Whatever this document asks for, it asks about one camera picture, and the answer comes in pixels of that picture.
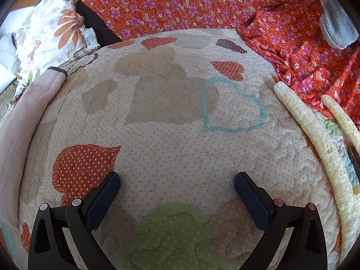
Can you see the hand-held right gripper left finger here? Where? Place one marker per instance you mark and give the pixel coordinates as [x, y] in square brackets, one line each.
[102, 199]

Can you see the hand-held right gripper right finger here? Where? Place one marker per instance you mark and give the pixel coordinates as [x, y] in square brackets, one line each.
[251, 199]

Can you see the pale pink garment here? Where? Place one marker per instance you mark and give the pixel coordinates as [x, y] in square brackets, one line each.
[25, 123]

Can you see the cream foam strip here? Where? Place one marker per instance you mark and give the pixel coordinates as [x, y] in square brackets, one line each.
[341, 118]
[317, 137]

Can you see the quilted heart pattern blanket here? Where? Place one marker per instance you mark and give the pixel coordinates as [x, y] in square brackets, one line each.
[168, 135]

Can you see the beige floral printed sheet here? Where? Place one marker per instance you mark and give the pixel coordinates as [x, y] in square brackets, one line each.
[76, 62]

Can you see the black cloth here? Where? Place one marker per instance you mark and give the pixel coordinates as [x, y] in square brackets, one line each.
[95, 28]

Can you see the white orange floral pillow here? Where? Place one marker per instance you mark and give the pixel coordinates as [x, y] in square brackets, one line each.
[50, 28]

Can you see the grey fleece cloth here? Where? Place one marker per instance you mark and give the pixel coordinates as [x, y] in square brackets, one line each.
[337, 25]

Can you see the red floral cloth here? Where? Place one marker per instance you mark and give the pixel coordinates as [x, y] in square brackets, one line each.
[197, 2]

